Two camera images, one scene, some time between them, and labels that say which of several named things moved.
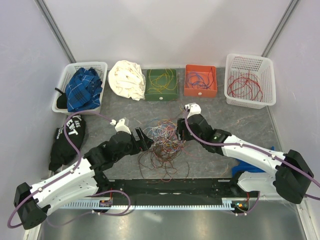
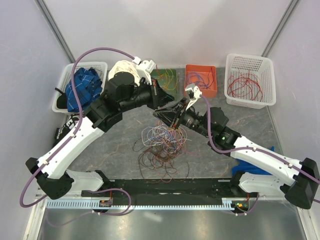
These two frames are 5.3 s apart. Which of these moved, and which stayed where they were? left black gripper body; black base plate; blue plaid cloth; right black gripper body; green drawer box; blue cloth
Moved: right black gripper body; left black gripper body
Stayed: blue cloth; green drawer box; blue plaid cloth; black base plate
